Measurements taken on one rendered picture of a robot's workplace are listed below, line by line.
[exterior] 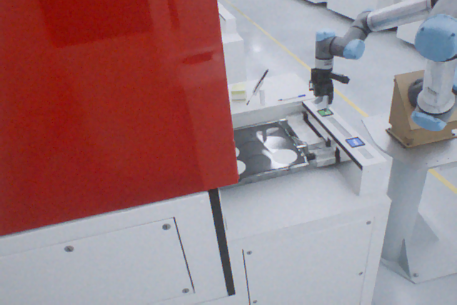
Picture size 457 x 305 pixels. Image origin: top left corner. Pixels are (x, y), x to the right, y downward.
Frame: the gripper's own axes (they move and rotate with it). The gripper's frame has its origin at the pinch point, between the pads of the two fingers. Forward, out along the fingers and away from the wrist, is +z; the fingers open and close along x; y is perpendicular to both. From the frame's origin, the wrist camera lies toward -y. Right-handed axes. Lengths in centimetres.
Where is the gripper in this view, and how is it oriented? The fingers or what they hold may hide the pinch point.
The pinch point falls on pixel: (326, 108)
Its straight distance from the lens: 160.3
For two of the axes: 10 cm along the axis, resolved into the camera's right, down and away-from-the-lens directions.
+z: 1.1, 8.4, 5.3
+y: -9.7, 2.0, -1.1
